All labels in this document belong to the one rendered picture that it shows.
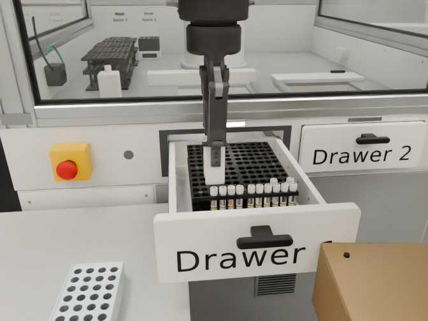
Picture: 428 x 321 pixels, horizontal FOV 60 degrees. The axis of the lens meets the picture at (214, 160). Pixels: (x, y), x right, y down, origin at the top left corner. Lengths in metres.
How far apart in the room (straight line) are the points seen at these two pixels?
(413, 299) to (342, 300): 0.08
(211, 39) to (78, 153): 0.41
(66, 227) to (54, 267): 0.12
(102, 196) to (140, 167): 0.11
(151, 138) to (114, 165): 0.10
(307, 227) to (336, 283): 0.09
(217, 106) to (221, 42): 0.08
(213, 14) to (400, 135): 0.59
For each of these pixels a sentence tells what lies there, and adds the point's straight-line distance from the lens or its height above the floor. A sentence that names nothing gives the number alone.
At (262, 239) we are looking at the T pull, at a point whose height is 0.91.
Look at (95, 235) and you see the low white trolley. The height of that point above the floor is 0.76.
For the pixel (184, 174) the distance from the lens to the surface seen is 0.81.
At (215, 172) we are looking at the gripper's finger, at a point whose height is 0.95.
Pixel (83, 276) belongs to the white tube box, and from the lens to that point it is 0.64.
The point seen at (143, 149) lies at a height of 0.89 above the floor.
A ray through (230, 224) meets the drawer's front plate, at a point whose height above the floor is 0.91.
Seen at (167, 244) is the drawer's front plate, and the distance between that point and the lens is 0.52.
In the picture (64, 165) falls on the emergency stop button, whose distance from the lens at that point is 0.78.
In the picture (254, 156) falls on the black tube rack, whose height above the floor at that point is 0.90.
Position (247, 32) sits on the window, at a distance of 0.79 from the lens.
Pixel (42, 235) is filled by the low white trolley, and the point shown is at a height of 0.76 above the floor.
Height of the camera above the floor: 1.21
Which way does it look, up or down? 25 degrees down
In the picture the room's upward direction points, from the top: straight up
